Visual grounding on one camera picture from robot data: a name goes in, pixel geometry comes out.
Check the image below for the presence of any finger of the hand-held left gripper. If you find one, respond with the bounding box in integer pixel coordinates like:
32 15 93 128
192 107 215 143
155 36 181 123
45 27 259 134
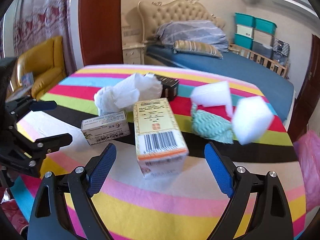
5 98 57 117
35 133 73 157

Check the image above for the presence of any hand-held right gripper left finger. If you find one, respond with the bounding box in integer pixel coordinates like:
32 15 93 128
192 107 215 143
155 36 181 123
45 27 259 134
27 143 117 240

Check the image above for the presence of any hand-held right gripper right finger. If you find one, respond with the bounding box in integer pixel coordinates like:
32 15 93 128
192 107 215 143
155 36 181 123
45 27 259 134
204 142 293 240

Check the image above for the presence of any white green-label carton box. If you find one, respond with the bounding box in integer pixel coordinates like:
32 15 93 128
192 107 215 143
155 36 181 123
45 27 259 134
81 110 131 145

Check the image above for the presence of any teal checked cloth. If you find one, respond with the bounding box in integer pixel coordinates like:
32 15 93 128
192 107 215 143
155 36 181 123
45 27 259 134
191 104 234 145

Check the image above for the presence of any white foam block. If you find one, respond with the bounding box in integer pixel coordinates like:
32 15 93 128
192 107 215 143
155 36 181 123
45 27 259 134
190 81 234 118
232 96 273 145

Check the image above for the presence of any yellow barcode carton box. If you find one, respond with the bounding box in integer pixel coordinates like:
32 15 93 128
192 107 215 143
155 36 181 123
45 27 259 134
132 98 190 180

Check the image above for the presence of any white tissue paper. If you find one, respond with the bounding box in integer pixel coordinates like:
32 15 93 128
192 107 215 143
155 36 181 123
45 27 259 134
94 73 163 117

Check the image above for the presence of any bin with pink bag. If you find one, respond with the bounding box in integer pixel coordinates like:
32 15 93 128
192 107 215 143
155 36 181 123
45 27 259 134
292 130 320 213

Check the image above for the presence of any black carton box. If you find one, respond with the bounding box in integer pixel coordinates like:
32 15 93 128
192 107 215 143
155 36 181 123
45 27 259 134
145 72 180 102

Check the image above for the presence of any small printed box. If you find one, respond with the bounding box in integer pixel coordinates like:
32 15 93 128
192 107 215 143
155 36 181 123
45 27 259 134
20 72 35 85

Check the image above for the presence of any yellow armchair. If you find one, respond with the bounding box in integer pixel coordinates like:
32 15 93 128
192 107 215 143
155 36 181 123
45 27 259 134
6 35 67 100

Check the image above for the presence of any striped colourful tablecloth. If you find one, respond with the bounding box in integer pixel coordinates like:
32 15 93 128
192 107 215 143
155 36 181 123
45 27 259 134
10 64 308 240

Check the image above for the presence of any red floral clothing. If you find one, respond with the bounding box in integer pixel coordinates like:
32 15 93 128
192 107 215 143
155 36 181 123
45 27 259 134
0 187 29 240

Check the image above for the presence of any pink floral curtain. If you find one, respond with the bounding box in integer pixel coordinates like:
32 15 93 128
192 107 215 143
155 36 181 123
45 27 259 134
0 0 80 70

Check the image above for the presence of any bed with blue cover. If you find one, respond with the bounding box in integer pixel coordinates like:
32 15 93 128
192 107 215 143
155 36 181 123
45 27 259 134
145 44 295 120

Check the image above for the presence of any cream nightstand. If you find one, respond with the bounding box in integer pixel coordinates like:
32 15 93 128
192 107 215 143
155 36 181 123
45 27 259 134
122 42 145 65

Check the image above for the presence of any striped pillow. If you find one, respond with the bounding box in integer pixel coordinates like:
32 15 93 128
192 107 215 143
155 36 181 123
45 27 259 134
173 40 223 59

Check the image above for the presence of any clear grey storage box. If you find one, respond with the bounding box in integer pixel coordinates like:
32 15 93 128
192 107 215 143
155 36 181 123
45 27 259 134
252 41 273 59

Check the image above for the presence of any grey fabric bag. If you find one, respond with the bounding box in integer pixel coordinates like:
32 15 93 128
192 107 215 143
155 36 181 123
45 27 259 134
271 51 288 67

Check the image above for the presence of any teal storage box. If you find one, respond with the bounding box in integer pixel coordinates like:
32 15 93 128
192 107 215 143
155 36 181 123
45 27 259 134
234 12 256 27
234 33 254 50
254 17 277 34

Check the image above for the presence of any dark brown wooden door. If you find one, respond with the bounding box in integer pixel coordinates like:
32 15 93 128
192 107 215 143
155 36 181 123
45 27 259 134
287 34 320 135

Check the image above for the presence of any beige storage box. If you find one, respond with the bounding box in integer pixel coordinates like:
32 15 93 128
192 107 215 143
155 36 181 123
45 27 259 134
253 29 274 47

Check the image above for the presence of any black white checkered bag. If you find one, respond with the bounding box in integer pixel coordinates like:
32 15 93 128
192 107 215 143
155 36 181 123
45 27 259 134
272 37 290 54

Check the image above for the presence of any white storage box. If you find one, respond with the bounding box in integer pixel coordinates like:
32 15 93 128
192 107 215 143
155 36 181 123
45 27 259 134
236 24 255 39

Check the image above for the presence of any beige tufted headboard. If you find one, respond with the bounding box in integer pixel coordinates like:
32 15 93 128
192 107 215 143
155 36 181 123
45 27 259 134
137 0 226 43

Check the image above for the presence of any wooden crib rail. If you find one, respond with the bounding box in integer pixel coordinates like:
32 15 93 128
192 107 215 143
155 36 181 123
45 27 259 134
229 42 292 79

